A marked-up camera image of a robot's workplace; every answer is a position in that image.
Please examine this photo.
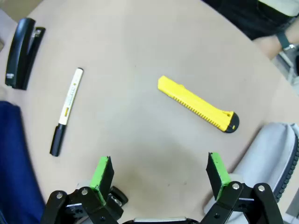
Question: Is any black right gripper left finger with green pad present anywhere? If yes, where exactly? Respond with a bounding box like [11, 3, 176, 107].
[41, 155, 124, 224]

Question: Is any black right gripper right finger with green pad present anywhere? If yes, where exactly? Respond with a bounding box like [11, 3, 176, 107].
[199, 152, 285, 224]

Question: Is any small black office tool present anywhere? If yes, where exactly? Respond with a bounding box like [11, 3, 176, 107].
[109, 186, 129, 208]

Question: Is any grey zippered pencil case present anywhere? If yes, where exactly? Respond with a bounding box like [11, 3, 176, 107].
[203, 122, 299, 224]

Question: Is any yellow utility knife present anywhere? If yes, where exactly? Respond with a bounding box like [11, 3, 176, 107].
[157, 75, 240, 134]

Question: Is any white marker with black cap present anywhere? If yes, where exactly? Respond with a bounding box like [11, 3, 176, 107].
[49, 67, 84, 157]

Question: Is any blue zippered pencil case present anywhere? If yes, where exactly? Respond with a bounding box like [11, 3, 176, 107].
[0, 100, 46, 224]

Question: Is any black stapler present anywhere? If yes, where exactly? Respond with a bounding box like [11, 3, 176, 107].
[5, 18, 46, 91]

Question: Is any person's left forearm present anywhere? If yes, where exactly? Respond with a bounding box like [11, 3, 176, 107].
[285, 16, 299, 45]

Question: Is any person's left hand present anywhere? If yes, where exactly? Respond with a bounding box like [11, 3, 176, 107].
[253, 36, 284, 60]

